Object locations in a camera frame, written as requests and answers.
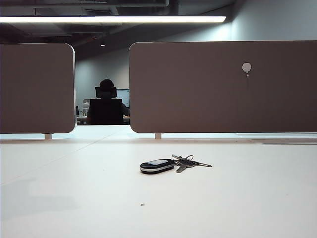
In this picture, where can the key bunch with black fob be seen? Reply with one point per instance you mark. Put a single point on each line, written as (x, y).
(156, 166)

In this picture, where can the white partition support foot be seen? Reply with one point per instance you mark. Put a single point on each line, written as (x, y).
(158, 136)
(48, 136)

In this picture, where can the computer monitor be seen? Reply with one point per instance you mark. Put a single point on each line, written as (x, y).
(123, 96)

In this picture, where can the right grey desk divider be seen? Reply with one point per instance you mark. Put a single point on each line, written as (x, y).
(198, 94)

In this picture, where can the grey desk divider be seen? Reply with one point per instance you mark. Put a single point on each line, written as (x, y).
(34, 89)
(198, 94)

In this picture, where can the black office chair with headrest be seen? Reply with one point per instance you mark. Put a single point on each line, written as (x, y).
(106, 111)

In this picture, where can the seated person in dark clothes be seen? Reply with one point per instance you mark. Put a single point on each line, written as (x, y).
(106, 83)

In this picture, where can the white object on far desk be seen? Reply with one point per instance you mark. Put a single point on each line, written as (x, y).
(86, 104)

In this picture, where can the long ceiling light strip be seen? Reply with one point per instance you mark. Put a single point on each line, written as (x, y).
(111, 19)

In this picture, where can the left grey desk divider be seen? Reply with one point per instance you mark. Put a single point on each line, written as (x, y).
(34, 89)

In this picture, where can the white adhesive wall hook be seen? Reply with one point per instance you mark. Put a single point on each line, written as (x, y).
(247, 67)

